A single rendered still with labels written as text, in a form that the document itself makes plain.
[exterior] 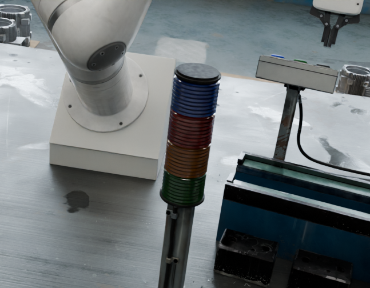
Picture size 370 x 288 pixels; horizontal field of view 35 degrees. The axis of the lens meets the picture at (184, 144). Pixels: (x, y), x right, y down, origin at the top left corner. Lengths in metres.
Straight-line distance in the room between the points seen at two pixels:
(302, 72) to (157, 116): 0.33
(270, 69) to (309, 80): 0.09
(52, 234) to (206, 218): 0.31
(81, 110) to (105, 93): 0.14
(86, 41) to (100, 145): 0.41
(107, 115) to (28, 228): 0.31
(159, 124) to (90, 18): 0.44
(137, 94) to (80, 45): 0.41
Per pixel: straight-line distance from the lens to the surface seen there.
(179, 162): 0.78
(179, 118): 0.76
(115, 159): 1.30
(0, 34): 3.07
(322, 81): 1.29
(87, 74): 1.11
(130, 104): 1.31
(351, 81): 3.62
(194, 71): 0.75
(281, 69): 1.30
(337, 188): 1.16
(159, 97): 1.32
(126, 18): 0.94
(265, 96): 1.83
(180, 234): 0.86
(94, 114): 1.31
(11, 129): 1.50
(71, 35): 0.94
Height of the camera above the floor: 1.48
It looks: 28 degrees down
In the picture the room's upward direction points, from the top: 7 degrees clockwise
